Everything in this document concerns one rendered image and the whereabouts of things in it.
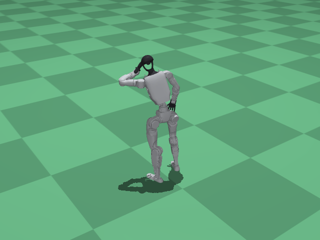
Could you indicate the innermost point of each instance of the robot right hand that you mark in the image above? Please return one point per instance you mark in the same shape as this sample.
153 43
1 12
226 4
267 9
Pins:
172 105

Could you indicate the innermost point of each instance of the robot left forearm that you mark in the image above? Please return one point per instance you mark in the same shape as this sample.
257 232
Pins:
129 76

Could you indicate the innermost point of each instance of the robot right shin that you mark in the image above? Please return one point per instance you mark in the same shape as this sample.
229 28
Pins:
175 152

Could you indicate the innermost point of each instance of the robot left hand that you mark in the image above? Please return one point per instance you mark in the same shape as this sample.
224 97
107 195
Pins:
138 68

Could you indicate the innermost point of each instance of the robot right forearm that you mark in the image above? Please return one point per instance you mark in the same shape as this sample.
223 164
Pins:
174 97

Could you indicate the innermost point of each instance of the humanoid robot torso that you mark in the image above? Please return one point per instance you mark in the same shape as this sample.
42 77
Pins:
159 92

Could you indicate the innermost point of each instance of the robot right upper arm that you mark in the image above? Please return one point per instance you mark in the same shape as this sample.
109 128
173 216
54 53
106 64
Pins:
172 81

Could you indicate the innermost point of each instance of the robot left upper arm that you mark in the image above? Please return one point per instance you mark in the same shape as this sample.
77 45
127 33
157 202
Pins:
140 83

